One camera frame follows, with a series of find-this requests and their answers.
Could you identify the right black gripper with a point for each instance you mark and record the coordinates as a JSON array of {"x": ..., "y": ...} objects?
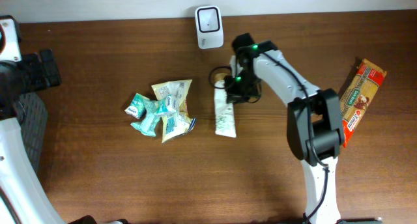
[{"x": 233, "y": 96}]

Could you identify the white cosmetic tube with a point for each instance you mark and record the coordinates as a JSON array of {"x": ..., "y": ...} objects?
[{"x": 224, "y": 112}]

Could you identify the small white teal packet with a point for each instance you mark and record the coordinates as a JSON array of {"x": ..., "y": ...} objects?
[{"x": 167, "y": 105}]

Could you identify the cream snack bag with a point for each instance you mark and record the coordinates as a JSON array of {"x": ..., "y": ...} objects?
[{"x": 178, "y": 123}]

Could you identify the small teal tissue pack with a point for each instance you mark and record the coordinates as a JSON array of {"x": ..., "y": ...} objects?
[{"x": 137, "y": 106}]

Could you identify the orange spaghetti pasta pack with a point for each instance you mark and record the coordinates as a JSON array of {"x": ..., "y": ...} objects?
[{"x": 358, "y": 96}]

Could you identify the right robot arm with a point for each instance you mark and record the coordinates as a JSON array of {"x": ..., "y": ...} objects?
[{"x": 314, "y": 122}]

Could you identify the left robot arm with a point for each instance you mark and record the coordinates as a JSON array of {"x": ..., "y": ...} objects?
[{"x": 23, "y": 199}]

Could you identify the white barcode scanner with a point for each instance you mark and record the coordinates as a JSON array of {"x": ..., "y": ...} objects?
[{"x": 209, "y": 27}]

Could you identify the grey plastic mesh basket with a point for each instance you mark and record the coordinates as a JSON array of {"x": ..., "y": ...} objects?
[{"x": 32, "y": 116}]

